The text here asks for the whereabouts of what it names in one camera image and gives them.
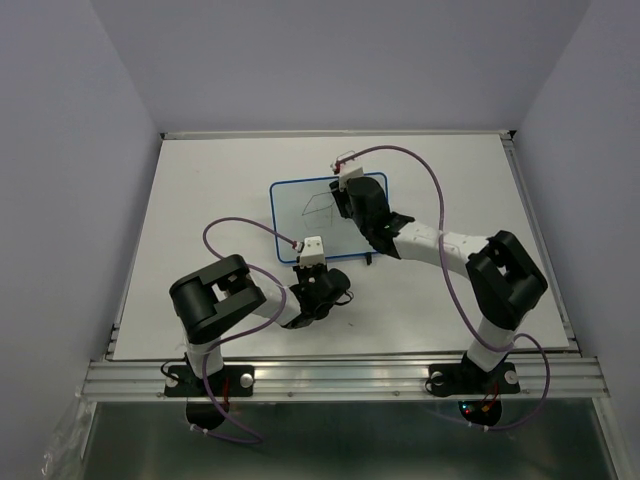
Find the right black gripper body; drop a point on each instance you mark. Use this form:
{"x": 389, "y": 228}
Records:
{"x": 343, "y": 203}

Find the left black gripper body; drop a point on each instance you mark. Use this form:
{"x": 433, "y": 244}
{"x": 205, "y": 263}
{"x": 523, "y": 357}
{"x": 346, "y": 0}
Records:
{"x": 307, "y": 274}

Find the blue framed whiteboard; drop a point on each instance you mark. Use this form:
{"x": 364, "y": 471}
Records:
{"x": 306, "y": 207}

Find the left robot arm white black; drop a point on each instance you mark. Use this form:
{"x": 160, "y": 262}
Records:
{"x": 214, "y": 299}

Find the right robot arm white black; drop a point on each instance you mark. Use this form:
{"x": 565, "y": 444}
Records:
{"x": 506, "y": 281}

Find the clear plastic sheet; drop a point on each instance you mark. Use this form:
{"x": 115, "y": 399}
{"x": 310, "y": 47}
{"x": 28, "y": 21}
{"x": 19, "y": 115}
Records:
{"x": 63, "y": 457}

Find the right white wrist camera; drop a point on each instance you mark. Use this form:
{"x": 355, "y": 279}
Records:
{"x": 346, "y": 170}

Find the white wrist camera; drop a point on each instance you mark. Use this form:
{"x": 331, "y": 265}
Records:
{"x": 311, "y": 252}
{"x": 346, "y": 170}

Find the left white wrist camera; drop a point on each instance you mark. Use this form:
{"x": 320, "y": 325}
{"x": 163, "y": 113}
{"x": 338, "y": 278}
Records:
{"x": 311, "y": 252}

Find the aluminium back rail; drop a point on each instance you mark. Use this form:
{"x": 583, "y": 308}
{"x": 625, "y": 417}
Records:
{"x": 220, "y": 135}

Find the aluminium rail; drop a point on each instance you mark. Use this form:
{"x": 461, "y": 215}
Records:
{"x": 220, "y": 135}
{"x": 360, "y": 378}
{"x": 508, "y": 142}

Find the aluminium right side rail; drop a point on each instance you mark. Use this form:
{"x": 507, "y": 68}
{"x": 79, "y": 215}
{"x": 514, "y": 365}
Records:
{"x": 508, "y": 142}

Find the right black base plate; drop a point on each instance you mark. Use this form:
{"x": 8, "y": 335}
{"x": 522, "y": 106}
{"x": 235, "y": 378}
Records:
{"x": 449, "y": 379}

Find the aluminium front rail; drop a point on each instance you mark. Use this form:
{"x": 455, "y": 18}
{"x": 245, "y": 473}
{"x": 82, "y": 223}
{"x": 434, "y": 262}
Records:
{"x": 360, "y": 378}

